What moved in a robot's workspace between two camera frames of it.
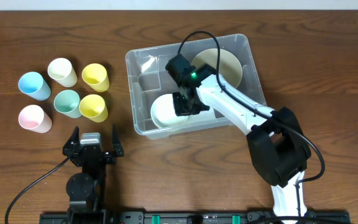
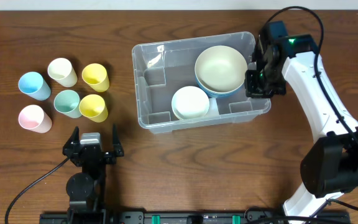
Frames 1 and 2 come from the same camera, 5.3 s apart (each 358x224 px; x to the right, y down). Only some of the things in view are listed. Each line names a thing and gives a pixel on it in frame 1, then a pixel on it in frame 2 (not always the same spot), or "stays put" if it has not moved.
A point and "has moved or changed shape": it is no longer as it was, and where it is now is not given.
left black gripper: [92, 155] stays put
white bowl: [163, 114] has moved or changed shape
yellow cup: [96, 75] stays put
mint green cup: [68, 102] stays put
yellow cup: [93, 106] stays put
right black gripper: [184, 109] -> [257, 86]
